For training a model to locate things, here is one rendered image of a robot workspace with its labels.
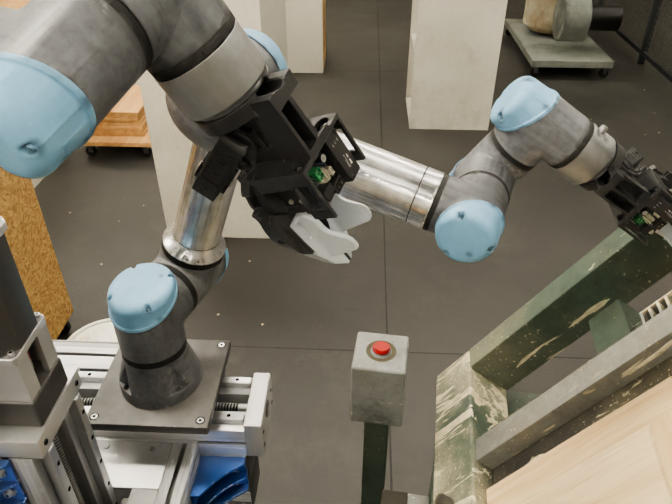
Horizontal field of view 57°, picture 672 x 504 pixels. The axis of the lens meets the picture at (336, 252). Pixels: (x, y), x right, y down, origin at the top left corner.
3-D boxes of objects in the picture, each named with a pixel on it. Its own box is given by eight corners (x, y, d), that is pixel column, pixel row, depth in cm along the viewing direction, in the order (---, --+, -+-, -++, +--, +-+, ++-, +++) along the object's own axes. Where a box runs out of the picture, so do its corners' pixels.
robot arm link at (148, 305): (104, 355, 109) (86, 295, 101) (147, 308, 119) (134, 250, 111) (163, 371, 106) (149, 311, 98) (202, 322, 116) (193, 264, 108)
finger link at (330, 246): (376, 285, 58) (325, 220, 52) (326, 284, 61) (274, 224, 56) (387, 258, 59) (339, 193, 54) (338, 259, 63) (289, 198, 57)
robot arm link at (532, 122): (484, 107, 84) (529, 59, 79) (544, 152, 87) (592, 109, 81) (482, 135, 79) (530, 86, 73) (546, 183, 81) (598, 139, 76)
